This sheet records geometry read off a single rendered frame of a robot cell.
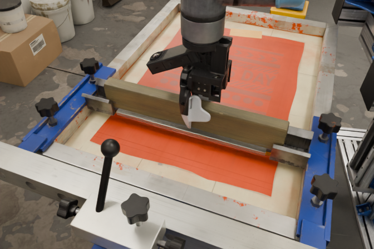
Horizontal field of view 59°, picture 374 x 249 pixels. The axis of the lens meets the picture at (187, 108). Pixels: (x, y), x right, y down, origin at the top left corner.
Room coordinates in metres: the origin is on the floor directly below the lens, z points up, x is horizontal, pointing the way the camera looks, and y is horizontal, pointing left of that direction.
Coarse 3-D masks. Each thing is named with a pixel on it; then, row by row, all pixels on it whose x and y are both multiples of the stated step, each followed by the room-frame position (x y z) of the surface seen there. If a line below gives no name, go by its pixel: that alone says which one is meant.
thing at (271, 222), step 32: (160, 32) 0.99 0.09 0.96; (320, 32) 0.96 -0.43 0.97; (128, 64) 0.78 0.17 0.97; (320, 64) 0.76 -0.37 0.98; (320, 96) 0.62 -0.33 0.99; (64, 160) 0.42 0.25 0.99; (96, 160) 0.42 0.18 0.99; (160, 192) 0.35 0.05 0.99; (192, 192) 0.35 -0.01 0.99; (256, 224) 0.28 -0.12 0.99; (288, 224) 0.28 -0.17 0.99
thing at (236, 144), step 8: (120, 112) 0.56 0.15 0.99; (128, 112) 0.56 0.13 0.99; (144, 120) 0.53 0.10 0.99; (152, 120) 0.53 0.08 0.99; (160, 120) 0.53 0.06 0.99; (168, 128) 0.51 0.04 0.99; (176, 128) 0.51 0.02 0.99; (184, 128) 0.50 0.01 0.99; (192, 128) 0.50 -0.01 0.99; (200, 136) 0.49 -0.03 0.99; (208, 136) 0.48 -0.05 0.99; (216, 136) 0.48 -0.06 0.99; (224, 144) 0.47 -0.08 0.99; (232, 144) 0.46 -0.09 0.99; (240, 144) 0.46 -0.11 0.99; (248, 144) 0.46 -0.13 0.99; (256, 152) 0.44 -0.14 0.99; (264, 152) 0.44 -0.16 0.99
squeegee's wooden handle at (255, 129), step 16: (112, 80) 0.59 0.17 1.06; (112, 96) 0.57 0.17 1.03; (128, 96) 0.56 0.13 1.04; (144, 96) 0.55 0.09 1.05; (160, 96) 0.54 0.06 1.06; (176, 96) 0.54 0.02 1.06; (144, 112) 0.55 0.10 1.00; (160, 112) 0.53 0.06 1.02; (176, 112) 0.52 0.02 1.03; (208, 112) 0.49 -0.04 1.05; (224, 112) 0.49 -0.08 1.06; (240, 112) 0.49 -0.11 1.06; (208, 128) 0.49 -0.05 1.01; (224, 128) 0.48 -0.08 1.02; (240, 128) 0.47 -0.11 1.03; (256, 128) 0.46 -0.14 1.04; (272, 128) 0.45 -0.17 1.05; (256, 144) 0.46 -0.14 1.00; (272, 144) 0.45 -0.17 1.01
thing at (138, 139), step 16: (224, 32) 0.99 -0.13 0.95; (144, 80) 0.73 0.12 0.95; (112, 128) 0.54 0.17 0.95; (128, 128) 0.54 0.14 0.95; (144, 128) 0.54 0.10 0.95; (160, 128) 0.54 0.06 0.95; (128, 144) 0.49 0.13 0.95; (144, 144) 0.49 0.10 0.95; (160, 144) 0.49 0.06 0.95; (176, 144) 0.49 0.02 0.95; (160, 160) 0.45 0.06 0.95; (176, 160) 0.45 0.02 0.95
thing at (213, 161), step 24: (264, 48) 0.89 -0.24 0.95; (288, 48) 0.89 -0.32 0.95; (288, 72) 0.77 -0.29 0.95; (288, 96) 0.66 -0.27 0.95; (192, 144) 0.49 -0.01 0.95; (216, 144) 0.49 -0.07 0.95; (192, 168) 0.43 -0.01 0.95; (216, 168) 0.43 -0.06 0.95; (240, 168) 0.43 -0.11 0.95; (264, 168) 0.43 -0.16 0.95; (264, 192) 0.37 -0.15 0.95
